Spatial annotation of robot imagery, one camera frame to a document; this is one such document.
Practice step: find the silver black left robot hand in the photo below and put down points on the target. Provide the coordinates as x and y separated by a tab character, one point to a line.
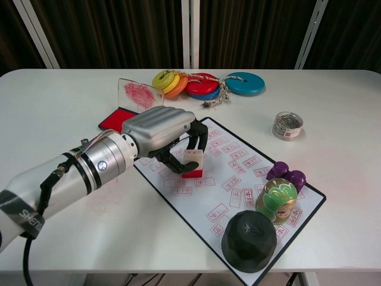
157	128

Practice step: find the white and red block stamp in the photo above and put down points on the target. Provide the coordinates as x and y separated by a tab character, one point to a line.
193	156

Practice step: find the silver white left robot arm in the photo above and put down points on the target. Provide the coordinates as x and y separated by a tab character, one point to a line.
74	178

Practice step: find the red ink pad clear lid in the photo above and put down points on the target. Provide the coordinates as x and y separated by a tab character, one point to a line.
138	93

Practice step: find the orange wooden disc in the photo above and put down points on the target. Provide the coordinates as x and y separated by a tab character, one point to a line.
180	88

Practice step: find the yellow wooden disc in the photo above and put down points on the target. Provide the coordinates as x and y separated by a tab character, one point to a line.
175	83

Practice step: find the lime green wooden disc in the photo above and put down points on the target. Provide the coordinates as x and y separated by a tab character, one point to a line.
162	80

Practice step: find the blue wooden disc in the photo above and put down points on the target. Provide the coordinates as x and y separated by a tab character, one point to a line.
206	95

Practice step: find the red wooden disc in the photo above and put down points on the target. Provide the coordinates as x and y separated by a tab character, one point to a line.
202	85

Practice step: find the white paper with red stamps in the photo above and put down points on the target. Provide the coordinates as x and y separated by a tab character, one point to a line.
238	155

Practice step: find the teal wooden disc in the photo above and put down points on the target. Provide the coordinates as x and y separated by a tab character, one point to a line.
247	85

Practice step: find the dark brown curtain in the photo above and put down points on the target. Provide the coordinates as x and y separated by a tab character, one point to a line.
104	29

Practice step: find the clear box of paper clips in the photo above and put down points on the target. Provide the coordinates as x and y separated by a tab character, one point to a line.
287	126

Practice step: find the purple plastic toy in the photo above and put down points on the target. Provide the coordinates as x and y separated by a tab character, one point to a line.
281	171

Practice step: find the green gold nesting doll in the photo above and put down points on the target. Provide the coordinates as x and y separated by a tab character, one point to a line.
275	199

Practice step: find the black faceted cup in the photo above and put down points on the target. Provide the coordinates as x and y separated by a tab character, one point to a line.
248	241

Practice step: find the black rimmed clipboard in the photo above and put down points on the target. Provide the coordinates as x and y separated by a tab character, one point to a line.
312	193

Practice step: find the white table leg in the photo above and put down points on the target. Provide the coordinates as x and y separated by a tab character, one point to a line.
305	280

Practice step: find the white upright frame post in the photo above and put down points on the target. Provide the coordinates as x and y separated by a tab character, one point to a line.
186	29

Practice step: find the white slanted frame post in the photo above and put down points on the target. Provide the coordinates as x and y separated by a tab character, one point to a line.
35	32

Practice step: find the white slotted frame post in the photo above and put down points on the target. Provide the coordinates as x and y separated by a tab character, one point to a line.
312	29

